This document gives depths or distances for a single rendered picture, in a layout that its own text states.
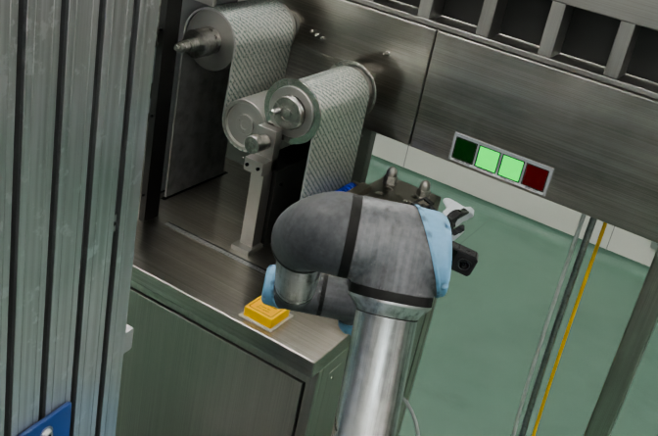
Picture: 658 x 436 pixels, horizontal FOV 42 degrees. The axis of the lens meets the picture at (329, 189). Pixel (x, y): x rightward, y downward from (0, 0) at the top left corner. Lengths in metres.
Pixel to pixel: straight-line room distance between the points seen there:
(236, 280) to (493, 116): 0.70
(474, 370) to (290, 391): 1.70
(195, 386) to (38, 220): 1.23
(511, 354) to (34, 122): 3.01
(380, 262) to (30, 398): 0.47
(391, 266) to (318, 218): 0.11
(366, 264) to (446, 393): 2.17
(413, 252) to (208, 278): 0.85
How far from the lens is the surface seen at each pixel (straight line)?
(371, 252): 1.14
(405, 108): 2.15
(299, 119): 1.88
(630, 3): 1.94
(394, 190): 2.17
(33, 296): 0.85
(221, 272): 1.94
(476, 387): 3.36
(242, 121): 2.01
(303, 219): 1.16
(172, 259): 1.97
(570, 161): 2.03
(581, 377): 3.64
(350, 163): 2.12
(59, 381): 0.95
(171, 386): 2.05
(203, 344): 1.92
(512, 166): 2.06
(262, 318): 1.78
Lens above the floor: 1.91
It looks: 25 degrees down
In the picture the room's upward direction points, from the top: 12 degrees clockwise
